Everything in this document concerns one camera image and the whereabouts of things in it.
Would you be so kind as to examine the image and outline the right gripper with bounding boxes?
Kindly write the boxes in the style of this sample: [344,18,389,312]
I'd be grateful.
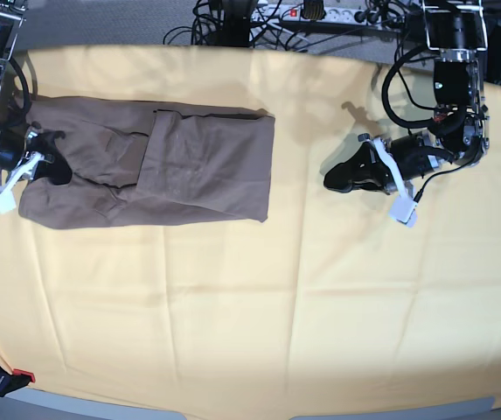
[0,124,73,184]

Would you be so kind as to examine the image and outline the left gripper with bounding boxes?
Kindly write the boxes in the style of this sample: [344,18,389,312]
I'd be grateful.
[324,133,454,193]

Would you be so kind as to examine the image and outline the brown T-shirt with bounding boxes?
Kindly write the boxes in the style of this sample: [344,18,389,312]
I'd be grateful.
[18,97,275,229]

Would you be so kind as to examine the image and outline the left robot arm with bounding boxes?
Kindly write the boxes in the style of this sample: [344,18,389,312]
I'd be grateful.
[324,1,489,201]

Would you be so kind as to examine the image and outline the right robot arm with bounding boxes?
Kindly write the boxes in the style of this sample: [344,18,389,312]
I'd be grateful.
[0,1,72,187]

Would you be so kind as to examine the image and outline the white power strip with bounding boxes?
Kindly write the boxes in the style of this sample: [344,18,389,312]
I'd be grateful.
[251,3,389,33]

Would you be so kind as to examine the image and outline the yellow table cloth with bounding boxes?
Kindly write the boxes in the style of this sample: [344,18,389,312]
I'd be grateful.
[0,45,501,419]

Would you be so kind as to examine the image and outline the black device right edge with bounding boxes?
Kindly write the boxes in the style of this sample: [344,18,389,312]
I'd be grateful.
[486,24,501,85]

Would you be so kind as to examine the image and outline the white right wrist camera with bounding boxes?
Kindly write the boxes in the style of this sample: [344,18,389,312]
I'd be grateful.
[0,151,45,214]

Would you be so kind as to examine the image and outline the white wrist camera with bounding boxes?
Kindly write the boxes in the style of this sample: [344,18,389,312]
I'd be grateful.
[368,137,417,228]
[0,151,45,214]

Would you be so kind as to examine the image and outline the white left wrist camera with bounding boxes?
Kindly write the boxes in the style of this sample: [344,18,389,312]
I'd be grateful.
[368,137,417,228]

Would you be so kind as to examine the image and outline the black upright post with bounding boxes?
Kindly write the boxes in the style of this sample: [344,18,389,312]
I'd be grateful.
[219,0,256,48]

